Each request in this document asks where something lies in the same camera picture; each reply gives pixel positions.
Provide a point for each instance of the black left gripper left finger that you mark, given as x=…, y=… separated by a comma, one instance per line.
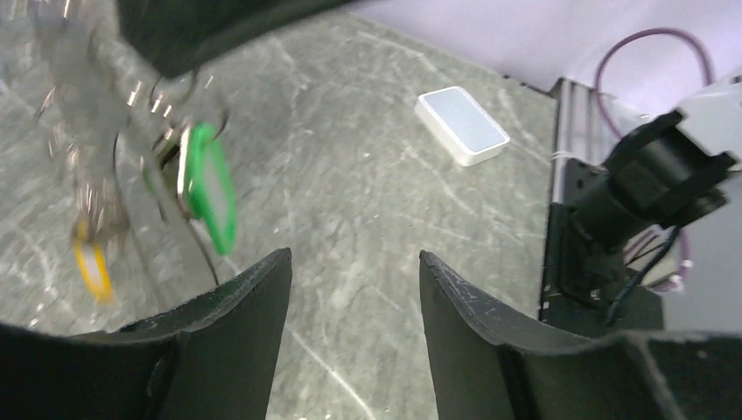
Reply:
x=212, y=357

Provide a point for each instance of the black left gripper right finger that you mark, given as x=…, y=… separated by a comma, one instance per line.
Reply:
x=490, y=361

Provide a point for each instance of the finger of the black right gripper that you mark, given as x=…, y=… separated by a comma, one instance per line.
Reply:
x=176, y=37

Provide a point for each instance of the yellow key tag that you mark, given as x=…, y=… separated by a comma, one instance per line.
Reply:
x=90, y=258

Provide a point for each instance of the green key tag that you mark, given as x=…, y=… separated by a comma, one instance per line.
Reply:
x=205, y=186

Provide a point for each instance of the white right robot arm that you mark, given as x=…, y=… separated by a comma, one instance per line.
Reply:
x=666, y=172

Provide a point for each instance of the white square device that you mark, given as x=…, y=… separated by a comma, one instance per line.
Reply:
x=461, y=125

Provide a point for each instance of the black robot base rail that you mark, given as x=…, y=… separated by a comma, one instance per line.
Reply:
x=580, y=280

